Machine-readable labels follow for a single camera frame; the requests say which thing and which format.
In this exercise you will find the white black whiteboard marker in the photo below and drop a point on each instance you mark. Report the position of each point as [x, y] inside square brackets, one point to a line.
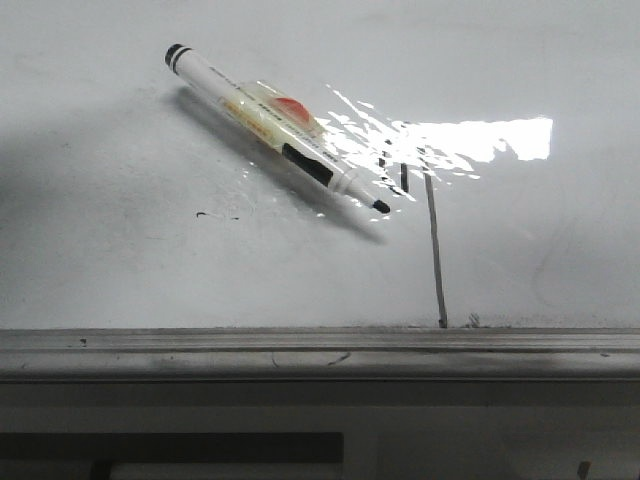
[279, 121]

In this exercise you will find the white whiteboard with aluminium frame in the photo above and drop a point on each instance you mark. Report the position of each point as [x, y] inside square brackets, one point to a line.
[147, 235]

